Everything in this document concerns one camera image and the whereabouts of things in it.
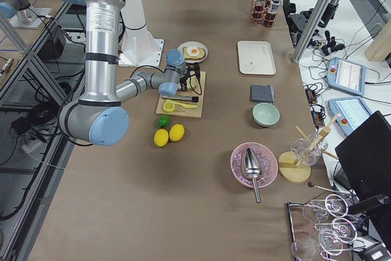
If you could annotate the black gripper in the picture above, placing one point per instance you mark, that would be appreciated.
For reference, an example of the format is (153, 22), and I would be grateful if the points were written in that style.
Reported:
(184, 84)

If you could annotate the plain bread slice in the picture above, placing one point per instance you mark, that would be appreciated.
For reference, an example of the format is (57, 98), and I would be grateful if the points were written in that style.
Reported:
(194, 84)

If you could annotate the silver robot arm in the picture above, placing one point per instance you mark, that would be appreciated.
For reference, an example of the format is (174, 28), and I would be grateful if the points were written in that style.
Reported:
(97, 116)

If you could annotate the cream rabbit tray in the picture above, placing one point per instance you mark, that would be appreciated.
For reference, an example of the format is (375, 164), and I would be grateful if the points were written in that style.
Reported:
(256, 58)

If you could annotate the metal tray with glasses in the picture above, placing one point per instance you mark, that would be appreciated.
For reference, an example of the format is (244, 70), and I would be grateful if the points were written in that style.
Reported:
(323, 229)

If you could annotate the wooden cutting board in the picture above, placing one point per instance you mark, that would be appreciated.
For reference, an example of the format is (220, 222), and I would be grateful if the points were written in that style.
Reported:
(195, 113)

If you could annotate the metal rod with black tip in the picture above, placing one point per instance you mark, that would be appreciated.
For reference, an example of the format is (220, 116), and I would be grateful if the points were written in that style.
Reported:
(194, 99)

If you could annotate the yellow plastic knife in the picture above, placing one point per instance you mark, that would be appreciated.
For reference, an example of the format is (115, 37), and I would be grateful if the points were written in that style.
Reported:
(184, 105)

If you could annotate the bread slice with egg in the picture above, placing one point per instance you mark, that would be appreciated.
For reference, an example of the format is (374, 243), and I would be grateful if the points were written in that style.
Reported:
(197, 58)

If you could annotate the half lemon slice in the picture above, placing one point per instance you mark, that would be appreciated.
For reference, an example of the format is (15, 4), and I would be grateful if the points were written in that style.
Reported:
(168, 107)

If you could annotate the white round plate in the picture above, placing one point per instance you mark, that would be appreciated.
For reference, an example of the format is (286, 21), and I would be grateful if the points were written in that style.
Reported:
(193, 43)

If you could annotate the fried egg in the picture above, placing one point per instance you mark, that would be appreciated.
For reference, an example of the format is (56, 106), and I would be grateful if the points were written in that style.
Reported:
(193, 51)

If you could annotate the tea bottle one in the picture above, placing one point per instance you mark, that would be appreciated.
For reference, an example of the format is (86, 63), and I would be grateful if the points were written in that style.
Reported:
(259, 5)

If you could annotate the green lime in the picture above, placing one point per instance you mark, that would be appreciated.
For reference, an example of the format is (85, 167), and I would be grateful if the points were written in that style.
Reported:
(163, 121)

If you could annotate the yellow lemon right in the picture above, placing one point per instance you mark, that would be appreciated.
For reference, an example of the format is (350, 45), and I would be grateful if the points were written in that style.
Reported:
(176, 132)

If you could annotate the yellow lemon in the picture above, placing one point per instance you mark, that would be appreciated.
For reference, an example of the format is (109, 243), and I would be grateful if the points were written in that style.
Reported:
(161, 137)
(176, 132)

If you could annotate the yellow lemon left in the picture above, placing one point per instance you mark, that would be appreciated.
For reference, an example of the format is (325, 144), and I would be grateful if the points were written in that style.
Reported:
(161, 137)

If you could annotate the tea bottle three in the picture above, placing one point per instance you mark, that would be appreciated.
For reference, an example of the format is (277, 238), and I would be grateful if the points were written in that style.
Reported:
(271, 13)

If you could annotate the grey folded cloth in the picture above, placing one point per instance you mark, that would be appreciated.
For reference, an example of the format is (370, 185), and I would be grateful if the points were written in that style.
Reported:
(261, 93)

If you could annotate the mint green bowl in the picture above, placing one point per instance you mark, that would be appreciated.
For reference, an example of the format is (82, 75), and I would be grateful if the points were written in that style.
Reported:
(265, 114)

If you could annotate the metal scoop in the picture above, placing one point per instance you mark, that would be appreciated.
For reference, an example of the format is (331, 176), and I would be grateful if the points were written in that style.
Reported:
(250, 169)

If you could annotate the pink bowl with ice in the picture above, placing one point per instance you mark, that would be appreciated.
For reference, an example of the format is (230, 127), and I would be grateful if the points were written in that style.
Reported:
(266, 159)

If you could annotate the clear glass mug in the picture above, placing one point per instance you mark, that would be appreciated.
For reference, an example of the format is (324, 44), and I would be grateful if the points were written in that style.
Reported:
(306, 155)

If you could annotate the blue teach pendant far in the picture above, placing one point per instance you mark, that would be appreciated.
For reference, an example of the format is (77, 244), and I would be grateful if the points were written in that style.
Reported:
(346, 76)

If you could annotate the blue teach pendant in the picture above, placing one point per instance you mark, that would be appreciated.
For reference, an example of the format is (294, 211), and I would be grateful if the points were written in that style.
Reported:
(353, 112)
(346, 76)

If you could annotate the blue teach pendant near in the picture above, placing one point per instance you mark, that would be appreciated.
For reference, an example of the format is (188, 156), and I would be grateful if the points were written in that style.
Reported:
(353, 112)

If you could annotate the black monitor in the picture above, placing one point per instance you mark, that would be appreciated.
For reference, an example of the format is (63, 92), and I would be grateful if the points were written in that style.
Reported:
(365, 157)

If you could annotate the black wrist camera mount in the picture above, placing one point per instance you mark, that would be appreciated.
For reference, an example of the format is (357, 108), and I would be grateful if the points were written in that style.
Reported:
(193, 70)

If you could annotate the copper wire bottle rack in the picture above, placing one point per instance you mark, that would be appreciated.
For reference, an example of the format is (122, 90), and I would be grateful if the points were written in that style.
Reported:
(258, 18)

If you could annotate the aluminium frame post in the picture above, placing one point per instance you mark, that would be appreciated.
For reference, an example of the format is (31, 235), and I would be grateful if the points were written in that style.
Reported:
(309, 29)

